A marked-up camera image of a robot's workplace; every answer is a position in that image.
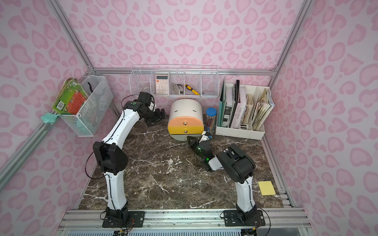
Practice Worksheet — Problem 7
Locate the yellow drawer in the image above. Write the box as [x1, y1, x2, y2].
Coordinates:
[168, 125, 204, 135]

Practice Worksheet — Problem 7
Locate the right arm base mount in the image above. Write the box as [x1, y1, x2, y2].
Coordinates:
[220, 209, 266, 228]

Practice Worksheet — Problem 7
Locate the grey stapler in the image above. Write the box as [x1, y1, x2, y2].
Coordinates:
[171, 84, 184, 95]

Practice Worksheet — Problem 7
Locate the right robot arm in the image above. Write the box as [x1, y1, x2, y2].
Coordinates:
[187, 131, 265, 227]

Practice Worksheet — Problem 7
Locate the pink calculator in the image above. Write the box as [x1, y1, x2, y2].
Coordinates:
[156, 75, 169, 94]

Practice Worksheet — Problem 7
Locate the white mesh side basket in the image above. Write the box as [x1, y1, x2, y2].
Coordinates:
[60, 75, 113, 137]

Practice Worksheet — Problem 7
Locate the orange top drawer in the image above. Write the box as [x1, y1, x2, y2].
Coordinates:
[168, 116, 203, 127]

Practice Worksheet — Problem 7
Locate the black book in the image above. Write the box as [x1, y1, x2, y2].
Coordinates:
[229, 80, 240, 128]

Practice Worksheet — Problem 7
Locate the mint green wall hook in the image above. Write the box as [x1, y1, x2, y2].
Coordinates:
[41, 113, 60, 124]

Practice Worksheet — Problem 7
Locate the grey bottom drawer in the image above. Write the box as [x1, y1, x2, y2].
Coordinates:
[170, 134, 202, 142]

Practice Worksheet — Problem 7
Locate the blue lid pencil jar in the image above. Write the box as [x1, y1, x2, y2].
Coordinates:
[204, 108, 217, 133]

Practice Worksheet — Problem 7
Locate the white wire wall shelf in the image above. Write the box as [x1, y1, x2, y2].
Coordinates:
[129, 67, 220, 97]

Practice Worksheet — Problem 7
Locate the aluminium front rail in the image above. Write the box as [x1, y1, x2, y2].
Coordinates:
[56, 208, 313, 236]

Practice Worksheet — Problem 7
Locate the green folder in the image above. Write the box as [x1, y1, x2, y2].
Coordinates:
[217, 80, 225, 127]

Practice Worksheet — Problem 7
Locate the beige paper stack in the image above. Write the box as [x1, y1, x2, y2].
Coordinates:
[251, 88, 275, 131]

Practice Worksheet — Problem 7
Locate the yellow sticky note pad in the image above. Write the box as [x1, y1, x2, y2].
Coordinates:
[258, 181, 276, 196]

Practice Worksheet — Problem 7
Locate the white round drawer cabinet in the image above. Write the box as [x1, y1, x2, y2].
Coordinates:
[169, 99, 203, 121]

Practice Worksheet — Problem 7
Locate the pink white book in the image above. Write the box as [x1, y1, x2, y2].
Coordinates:
[231, 85, 247, 129]

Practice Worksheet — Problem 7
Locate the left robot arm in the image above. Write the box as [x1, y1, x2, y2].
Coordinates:
[92, 91, 166, 228]

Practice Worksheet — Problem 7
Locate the yellow utility knife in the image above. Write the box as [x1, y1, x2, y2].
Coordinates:
[185, 85, 200, 95]

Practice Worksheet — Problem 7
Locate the green red booklet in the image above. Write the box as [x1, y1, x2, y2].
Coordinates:
[52, 78, 89, 115]

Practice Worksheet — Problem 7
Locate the white file organizer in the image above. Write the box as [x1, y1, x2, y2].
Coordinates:
[216, 83, 270, 140]

